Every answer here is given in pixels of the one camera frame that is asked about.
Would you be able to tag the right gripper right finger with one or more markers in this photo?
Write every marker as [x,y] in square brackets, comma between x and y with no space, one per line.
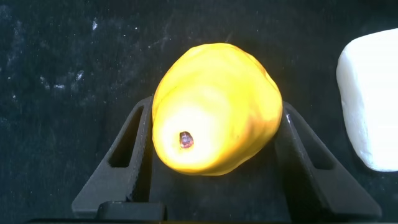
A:
[298,186]

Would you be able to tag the white soap bar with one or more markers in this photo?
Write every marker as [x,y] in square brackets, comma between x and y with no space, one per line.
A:
[373,99]

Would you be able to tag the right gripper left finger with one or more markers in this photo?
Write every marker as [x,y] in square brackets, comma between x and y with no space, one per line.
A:
[140,174]

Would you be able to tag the yellow pear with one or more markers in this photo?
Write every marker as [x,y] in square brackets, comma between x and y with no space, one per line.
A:
[217,109]

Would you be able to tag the black tablecloth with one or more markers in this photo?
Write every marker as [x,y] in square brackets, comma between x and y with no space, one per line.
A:
[62,62]

